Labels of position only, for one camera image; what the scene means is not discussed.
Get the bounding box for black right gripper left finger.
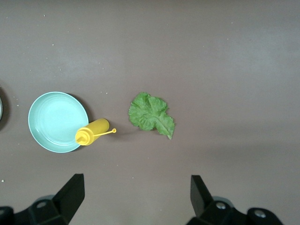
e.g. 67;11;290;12
0;173;85;225

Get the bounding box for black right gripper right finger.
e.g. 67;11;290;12
186;174;288;225

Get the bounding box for green lettuce leaf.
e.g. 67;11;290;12
128;91;176;141

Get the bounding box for mint green plate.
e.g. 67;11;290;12
28;91;90;154

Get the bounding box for yellow squeeze bottle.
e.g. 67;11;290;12
75;118;117;147

